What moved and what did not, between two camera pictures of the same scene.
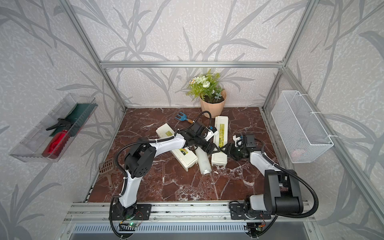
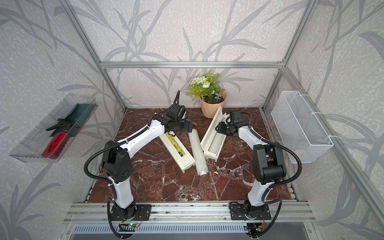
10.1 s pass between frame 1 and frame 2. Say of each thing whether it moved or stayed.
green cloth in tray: stayed
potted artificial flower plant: stayed
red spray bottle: stayed
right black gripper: moved
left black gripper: moved
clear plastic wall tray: stayed
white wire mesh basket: stayed
